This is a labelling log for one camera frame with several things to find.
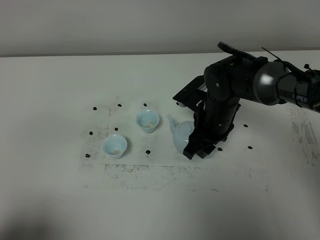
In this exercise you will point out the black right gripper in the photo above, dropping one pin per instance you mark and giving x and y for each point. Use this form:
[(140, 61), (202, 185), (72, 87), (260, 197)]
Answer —
[(213, 119)]

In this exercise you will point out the light blue porcelain teapot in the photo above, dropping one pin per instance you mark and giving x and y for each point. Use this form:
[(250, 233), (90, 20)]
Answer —
[(180, 133)]

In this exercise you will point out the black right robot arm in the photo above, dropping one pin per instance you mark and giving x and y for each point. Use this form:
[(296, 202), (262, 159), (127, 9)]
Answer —
[(215, 96)]

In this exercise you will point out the light blue far teacup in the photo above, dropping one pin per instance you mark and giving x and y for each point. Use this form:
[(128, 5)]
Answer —
[(147, 120)]

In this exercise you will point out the light blue teacup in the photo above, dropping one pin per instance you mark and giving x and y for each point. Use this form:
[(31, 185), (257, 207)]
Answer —
[(147, 120), (115, 145)]

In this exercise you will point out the light blue near teacup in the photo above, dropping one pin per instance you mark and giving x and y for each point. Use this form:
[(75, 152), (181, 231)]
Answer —
[(115, 145)]

